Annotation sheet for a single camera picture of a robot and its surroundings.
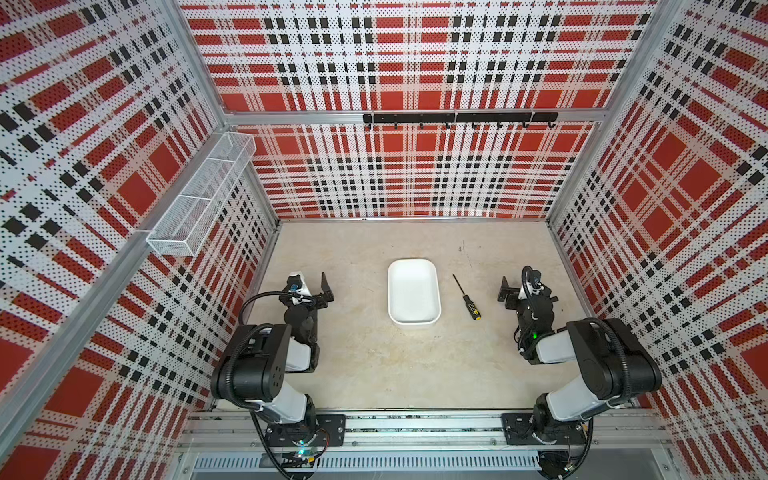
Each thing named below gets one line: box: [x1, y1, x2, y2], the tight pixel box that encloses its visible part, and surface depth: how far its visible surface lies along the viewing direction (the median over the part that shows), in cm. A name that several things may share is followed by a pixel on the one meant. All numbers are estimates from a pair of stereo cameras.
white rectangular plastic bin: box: [387, 258, 442, 329], surface depth 100 cm
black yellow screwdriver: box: [452, 274, 482, 321], surface depth 96 cm
